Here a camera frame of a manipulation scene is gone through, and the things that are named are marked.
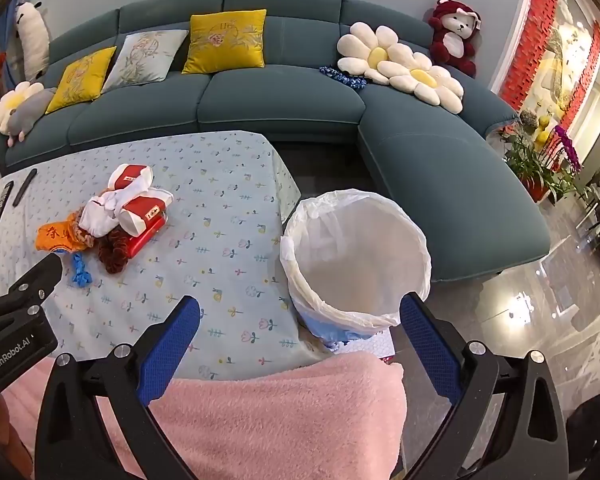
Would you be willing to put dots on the grey plush toy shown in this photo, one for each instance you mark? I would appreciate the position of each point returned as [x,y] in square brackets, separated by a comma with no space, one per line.
[27,112]

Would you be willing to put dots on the brown fuzzy scrunchie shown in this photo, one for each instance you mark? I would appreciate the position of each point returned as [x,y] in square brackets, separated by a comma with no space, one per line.
[112,255]

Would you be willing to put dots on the trash bin with white liner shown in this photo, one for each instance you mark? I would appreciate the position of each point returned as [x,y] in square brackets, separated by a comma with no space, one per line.
[360,250]

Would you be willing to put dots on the teal sectional sofa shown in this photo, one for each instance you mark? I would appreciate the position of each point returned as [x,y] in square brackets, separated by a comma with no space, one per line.
[280,100]

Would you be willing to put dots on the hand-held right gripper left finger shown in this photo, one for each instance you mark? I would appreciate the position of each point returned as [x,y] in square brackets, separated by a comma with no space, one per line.
[172,350]

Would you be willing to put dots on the small yellow embroidered pillow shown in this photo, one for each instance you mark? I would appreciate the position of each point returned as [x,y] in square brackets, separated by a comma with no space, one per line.
[77,80]

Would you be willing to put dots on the white daisy flower cushion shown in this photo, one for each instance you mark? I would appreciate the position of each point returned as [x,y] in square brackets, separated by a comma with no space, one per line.
[365,40]
[430,85]
[2,110]

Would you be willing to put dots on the orange snack packet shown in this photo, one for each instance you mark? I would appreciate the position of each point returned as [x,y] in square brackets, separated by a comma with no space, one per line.
[52,237]

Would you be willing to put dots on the large yellow embroidered pillow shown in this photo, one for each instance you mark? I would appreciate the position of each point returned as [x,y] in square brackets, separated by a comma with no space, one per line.
[225,42]

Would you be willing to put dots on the red wall decoration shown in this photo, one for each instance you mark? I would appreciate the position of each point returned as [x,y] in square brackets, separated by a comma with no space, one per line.
[585,75]
[527,35]

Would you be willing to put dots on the pink fleece blanket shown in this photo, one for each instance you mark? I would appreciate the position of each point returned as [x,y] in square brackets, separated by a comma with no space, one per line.
[280,410]

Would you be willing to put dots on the pale floral pillow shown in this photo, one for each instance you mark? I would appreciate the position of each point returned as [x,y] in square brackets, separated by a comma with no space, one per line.
[142,57]

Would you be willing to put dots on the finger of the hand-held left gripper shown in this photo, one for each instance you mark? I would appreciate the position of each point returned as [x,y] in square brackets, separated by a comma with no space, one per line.
[30,285]

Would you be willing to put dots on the slim black remote control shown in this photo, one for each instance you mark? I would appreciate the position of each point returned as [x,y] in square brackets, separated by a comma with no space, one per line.
[25,187]

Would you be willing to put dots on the wide black remote control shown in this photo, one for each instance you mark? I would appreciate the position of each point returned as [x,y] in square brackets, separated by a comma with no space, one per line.
[2,202]

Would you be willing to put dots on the red teddy bear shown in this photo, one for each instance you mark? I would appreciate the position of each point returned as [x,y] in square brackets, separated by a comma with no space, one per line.
[450,50]

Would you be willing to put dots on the red flat box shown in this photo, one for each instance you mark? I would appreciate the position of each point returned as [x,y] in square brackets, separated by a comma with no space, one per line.
[140,245]

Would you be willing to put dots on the long white plush toy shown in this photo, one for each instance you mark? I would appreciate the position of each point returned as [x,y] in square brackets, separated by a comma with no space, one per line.
[32,40]

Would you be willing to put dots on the red white tissue pack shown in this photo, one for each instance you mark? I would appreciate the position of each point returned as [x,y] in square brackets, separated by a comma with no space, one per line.
[127,177]
[145,210]

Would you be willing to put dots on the purple orchid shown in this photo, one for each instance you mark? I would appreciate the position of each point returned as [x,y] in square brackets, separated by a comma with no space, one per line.
[570,147]

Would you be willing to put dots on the floral light blue tablecloth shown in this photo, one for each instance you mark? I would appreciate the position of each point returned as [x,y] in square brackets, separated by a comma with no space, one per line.
[205,185]

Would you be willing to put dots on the green potted plant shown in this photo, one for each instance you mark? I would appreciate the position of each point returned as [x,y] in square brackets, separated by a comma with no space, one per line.
[525,160]

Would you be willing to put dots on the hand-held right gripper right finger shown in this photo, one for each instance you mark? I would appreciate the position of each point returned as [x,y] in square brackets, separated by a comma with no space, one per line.
[430,347]

